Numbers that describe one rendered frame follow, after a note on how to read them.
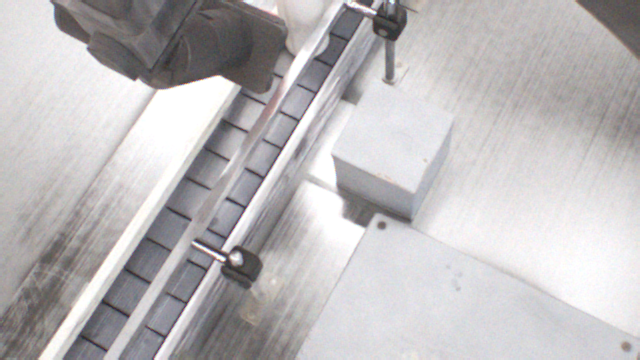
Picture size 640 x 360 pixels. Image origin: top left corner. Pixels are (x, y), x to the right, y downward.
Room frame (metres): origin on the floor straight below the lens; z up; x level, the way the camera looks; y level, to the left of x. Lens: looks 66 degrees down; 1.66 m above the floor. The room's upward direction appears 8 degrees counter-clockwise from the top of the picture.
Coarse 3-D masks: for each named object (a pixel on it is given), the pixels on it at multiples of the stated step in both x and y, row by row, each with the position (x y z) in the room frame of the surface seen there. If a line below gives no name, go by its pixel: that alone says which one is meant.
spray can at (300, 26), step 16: (288, 0) 0.47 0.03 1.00; (304, 0) 0.47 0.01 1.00; (320, 0) 0.48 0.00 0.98; (288, 16) 0.47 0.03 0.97; (304, 16) 0.47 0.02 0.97; (320, 16) 0.47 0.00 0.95; (288, 32) 0.47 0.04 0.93; (304, 32) 0.47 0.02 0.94; (288, 48) 0.48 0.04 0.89; (320, 48) 0.47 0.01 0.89
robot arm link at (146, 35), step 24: (72, 0) 0.32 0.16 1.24; (96, 0) 0.30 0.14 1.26; (120, 0) 0.29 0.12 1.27; (144, 0) 0.30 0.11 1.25; (168, 0) 0.33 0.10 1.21; (192, 0) 0.34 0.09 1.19; (96, 24) 0.31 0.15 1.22; (120, 24) 0.30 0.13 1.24; (144, 24) 0.30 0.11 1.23; (168, 24) 0.32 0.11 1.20; (144, 48) 0.30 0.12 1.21
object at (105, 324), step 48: (336, 48) 0.48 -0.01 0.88; (240, 96) 0.43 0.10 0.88; (240, 144) 0.37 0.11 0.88; (192, 192) 0.32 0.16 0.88; (240, 192) 0.32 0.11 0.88; (144, 240) 0.28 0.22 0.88; (144, 288) 0.23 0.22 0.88; (192, 288) 0.22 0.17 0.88; (96, 336) 0.19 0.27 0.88; (144, 336) 0.18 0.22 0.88
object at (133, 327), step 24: (336, 0) 0.48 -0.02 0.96; (312, 48) 0.43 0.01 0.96; (288, 72) 0.41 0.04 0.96; (288, 96) 0.38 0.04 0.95; (264, 120) 0.36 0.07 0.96; (240, 168) 0.31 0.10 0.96; (216, 192) 0.29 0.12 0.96; (192, 240) 0.24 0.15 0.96; (168, 264) 0.22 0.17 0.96; (144, 312) 0.18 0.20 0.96; (120, 336) 0.16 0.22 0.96
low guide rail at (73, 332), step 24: (216, 96) 0.42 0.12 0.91; (216, 120) 0.39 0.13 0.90; (192, 144) 0.36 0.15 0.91; (168, 168) 0.34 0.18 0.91; (168, 192) 0.32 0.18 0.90; (144, 216) 0.29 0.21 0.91; (120, 240) 0.27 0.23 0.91; (120, 264) 0.25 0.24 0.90; (96, 288) 0.22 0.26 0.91; (72, 312) 0.20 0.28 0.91; (72, 336) 0.18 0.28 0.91
